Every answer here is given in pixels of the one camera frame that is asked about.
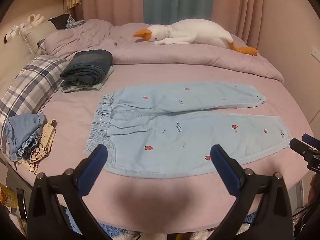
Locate grey beige pillow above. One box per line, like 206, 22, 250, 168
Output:
20, 21, 59, 55

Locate crumpled blue garment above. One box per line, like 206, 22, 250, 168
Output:
4, 113, 46, 162

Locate light blue strawberry print pants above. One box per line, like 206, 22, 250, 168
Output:
84, 81, 292, 179

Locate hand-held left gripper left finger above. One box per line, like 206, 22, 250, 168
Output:
27, 144, 113, 240

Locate beige padded headboard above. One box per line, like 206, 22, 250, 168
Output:
0, 22, 43, 98

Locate white goose plush toy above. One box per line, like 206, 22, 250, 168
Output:
133, 19, 259, 56

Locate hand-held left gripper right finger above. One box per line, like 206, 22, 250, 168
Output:
210, 144, 293, 240

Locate white dog plush toy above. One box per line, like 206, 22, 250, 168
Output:
4, 25, 21, 43

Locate folded pale green garment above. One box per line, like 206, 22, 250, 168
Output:
61, 66, 115, 93

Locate blue plaid pillow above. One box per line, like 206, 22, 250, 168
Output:
0, 55, 72, 153

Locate bed with pink sheet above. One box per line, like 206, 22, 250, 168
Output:
5, 62, 315, 233

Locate pink curtain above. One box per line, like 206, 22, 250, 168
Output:
75, 0, 145, 27
211, 0, 265, 45

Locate lilac duvet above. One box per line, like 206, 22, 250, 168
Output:
44, 19, 284, 84

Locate white rabbit plush toy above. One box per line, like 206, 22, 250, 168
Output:
20, 14, 45, 30

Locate plaid shirt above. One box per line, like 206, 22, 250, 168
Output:
66, 15, 86, 29

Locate cream printed garment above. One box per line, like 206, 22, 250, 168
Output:
14, 120, 57, 174

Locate dark garment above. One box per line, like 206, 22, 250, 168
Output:
47, 14, 70, 30

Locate folded dark denim jeans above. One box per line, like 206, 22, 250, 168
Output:
60, 49, 113, 87

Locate yellow packet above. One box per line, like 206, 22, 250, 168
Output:
0, 184, 19, 209

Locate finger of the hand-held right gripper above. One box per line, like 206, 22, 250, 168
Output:
302, 133, 320, 148
289, 138, 316, 161

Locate teal curtain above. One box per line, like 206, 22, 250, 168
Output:
143, 0, 215, 26

